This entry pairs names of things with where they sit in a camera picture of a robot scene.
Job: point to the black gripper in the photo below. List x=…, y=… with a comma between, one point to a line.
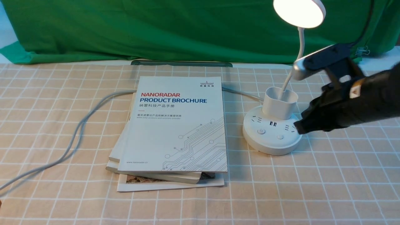
x=372, y=98

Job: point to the white desk lamp with sockets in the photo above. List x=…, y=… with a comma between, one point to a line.
x=270, y=128

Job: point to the metal binder clip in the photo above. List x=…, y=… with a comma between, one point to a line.
x=362, y=51

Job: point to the middle thick white book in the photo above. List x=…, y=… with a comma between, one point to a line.
x=182, y=177

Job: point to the white Nanoradar product brochure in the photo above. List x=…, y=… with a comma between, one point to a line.
x=176, y=125

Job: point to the bottom white magazine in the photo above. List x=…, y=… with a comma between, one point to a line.
x=124, y=185

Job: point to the beige checkered tablecloth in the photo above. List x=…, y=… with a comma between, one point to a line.
x=344, y=177

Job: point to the green backdrop cloth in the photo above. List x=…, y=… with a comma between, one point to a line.
x=61, y=31

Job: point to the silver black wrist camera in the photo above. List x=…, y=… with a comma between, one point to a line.
x=334, y=60

